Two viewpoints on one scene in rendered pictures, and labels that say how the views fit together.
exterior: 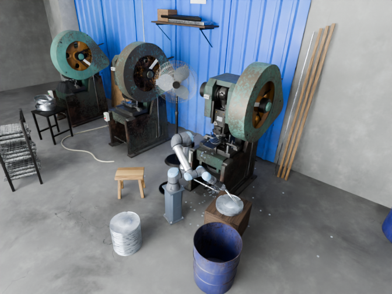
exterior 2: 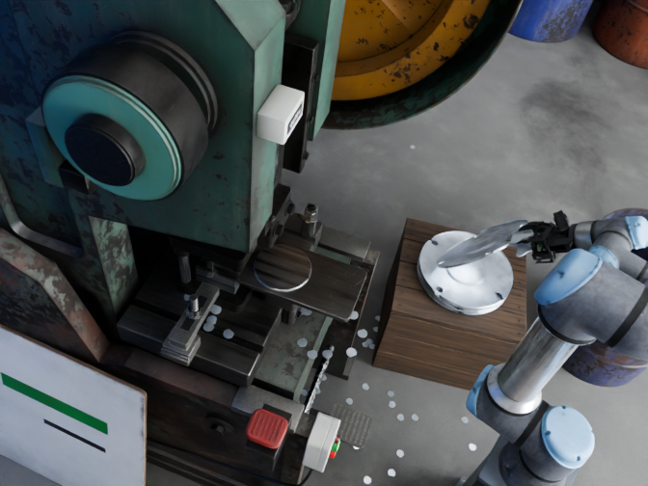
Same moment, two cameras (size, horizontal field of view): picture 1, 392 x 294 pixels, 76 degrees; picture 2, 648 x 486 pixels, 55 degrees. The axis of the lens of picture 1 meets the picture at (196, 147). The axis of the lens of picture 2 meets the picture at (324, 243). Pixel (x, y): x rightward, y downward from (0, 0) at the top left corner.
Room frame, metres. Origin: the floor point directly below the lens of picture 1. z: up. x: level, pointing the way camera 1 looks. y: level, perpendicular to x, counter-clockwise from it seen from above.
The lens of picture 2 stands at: (2.93, 0.51, 1.84)
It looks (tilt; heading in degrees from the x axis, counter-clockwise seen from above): 50 degrees down; 245
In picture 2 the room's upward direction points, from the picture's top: 10 degrees clockwise
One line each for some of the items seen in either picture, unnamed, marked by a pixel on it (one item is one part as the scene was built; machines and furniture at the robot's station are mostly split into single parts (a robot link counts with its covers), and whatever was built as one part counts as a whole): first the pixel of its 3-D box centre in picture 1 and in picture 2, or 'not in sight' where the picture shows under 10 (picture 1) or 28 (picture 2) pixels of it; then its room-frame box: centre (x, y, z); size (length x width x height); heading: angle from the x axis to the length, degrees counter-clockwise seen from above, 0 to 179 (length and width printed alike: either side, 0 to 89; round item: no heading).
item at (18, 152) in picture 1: (16, 150); not in sight; (2.75, 2.34, 0.47); 0.46 x 0.43 x 0.95; 123
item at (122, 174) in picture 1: (130, 182); not in sight; (2.57, 0.82, 0.16); 0.34 x 0.24 x 0.34; 97
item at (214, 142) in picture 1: (213, 147); (301, 291); (2.63, -0.21, 0.72); 0.25 x 0.14 x 0.14; 143
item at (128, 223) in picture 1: (125, 222); not in sight; (1.76, 0.67, 0.32); 0.29 x 0.29 x 0.01
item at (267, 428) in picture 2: not in sight; (265, 434); (2.78, 0.09, 0.72); 0.07 x 0.06 x 0.08; 143
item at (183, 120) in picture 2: (209, 91); (126, 121); (2.93, -0.12, 1.31); 0.22 x 0.12 x 0.22; 143
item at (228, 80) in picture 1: (227, 130); (166, 212); (2.88, -0.40, 0.83); 0.79 x 0.43 x 1.34; 143
